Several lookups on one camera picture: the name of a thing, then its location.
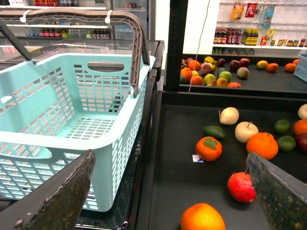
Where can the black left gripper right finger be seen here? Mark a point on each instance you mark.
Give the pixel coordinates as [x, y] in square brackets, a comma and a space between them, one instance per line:
[283, 197]

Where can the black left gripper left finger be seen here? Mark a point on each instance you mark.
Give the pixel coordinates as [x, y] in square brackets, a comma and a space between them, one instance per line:
[57, 203]

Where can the light teal plastic shopping basket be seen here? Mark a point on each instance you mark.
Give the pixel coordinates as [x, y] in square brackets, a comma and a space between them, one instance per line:
[54, 110]

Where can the grey basket handle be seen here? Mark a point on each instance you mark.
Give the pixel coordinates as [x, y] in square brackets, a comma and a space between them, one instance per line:
[140, 51]

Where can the black fruit shelf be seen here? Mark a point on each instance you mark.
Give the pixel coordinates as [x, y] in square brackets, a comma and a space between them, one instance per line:
[174, 180]

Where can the yellow lemon back shelf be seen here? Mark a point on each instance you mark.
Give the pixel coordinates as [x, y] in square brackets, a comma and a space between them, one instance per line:
[262, 65]

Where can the red apple front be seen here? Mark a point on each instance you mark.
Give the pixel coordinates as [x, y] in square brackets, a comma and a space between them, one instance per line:
[240, 187]

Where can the green lime lower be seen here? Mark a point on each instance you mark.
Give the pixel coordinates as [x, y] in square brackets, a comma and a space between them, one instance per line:
[286, 143]

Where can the green lime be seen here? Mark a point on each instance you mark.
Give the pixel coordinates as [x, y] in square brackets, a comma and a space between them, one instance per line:
[281, 126]
[286, 143]

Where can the large orange mandarin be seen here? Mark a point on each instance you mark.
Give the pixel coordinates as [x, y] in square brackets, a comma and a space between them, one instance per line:
[264, 144]

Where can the red yellow apple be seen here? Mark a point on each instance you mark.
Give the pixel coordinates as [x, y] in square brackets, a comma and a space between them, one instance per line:
[302, 142]

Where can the green lime upper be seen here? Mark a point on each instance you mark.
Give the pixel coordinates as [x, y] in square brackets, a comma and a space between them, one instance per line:
[281, 126]

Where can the orange middle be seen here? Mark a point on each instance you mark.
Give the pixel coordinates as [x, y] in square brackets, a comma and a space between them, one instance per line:
[300, 127]

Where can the orange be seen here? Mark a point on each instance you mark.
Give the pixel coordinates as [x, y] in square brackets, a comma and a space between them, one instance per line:
[300, 127]
[202, 216]

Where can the white apple with stem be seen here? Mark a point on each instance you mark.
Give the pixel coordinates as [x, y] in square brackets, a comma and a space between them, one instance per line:
[244, 131]

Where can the orange front bottom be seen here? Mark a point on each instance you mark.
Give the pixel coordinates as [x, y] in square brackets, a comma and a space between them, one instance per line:
[202, 216]

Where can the white pear with stem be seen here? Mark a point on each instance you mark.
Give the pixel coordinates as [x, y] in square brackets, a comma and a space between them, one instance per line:
[302, 112]

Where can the orange persimmon with green calyx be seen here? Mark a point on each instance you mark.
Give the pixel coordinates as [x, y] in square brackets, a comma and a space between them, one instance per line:
[209, 149]

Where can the white price sticker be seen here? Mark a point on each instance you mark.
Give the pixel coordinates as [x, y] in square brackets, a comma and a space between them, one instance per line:
[197, 158]

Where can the dark green avocado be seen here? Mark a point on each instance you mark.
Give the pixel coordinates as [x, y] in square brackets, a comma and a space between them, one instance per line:
[215, 132]

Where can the white round pear left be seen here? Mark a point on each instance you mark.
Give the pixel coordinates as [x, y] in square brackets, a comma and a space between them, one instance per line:
[228, 116]

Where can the small blue basket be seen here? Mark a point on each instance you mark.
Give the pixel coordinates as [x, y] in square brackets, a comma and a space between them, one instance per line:
[301, 68]

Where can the glass top freezer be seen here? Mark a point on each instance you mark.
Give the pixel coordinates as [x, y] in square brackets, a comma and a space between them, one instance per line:
[42, 48]

